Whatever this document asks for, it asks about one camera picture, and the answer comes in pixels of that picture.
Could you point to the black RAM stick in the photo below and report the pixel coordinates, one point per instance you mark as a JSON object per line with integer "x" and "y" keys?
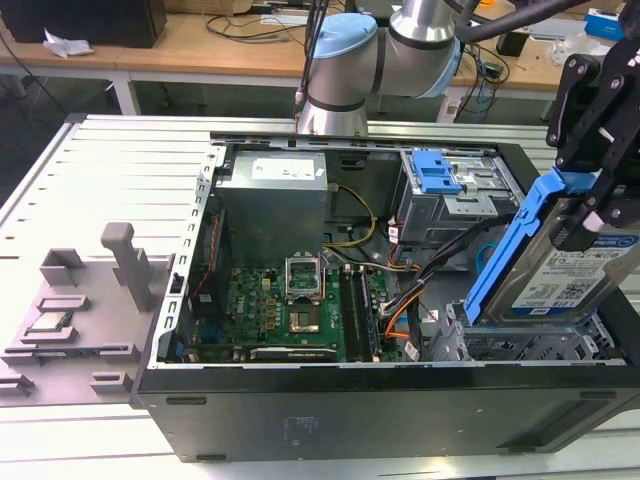
{"x": 370, "y": 325}

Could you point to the flat grey box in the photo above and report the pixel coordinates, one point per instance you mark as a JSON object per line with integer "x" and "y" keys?
{"x": 560, "y": 32}

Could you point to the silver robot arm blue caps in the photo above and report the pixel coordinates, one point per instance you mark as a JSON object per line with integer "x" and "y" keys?
{"x": 345, "y": 70}

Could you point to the clear plastic bag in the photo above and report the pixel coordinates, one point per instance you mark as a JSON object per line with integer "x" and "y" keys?
{"x": 575, "y": 47}

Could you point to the CPU socket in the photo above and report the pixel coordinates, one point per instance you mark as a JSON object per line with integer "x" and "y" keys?
{"x": 303, "y": 320}

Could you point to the crumpled white paper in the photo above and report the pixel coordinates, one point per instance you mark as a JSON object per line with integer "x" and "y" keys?
{"x": 67, "y": 45}

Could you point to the grey optical drive cage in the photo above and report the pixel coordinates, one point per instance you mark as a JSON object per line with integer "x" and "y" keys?
{"x": 430, "y": 215}

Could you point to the wooden desk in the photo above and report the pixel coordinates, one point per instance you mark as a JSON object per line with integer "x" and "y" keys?
{"x": 225, "y": 57}

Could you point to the small black cube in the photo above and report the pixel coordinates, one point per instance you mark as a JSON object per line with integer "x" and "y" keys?
{"x": 511, "y": 45}

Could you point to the blue plastic bay latch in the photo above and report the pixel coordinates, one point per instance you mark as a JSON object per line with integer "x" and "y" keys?
{"x": 432, "y": 172}

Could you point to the grey parts rack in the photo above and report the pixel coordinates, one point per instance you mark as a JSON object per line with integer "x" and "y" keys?
{"x": 100, "y": 325}

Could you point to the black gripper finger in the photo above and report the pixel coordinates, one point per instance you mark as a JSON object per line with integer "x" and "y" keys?
{"x": 565, "y": 105}
{"x": 617, "y": 190}

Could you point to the green motherboard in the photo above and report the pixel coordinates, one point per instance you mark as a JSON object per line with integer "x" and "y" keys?
{"x": 250, "y": 310}

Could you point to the silver CPU chip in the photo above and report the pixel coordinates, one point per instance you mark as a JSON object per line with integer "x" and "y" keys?
{"x": 50, "y": 323}

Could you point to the blue cardboard box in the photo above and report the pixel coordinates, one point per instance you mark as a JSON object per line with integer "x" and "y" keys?
{"x": 605, "y": 22}

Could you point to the hard disk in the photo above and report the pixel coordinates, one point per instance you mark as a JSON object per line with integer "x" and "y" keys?
{"x": 545, "y": 280}

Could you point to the large black box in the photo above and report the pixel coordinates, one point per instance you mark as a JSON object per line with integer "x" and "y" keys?
{"x": 100, "y": 22}

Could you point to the black graphics card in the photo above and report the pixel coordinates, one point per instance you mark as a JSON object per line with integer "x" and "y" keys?
{"x": 295, "y": 354}

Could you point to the black open PC case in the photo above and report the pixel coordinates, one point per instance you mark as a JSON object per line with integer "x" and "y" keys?
{"x": 350, "y": 415}

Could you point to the grey metal disk bay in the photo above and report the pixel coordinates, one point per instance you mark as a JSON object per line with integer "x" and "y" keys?
{"x": 515, "y": 345}

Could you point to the black case fan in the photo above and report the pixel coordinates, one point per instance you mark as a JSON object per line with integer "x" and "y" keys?
{"x": 212, "y": 265}

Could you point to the grey power supply unit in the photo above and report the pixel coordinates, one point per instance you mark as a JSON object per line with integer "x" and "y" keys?
{"x": 270, "y": 200}

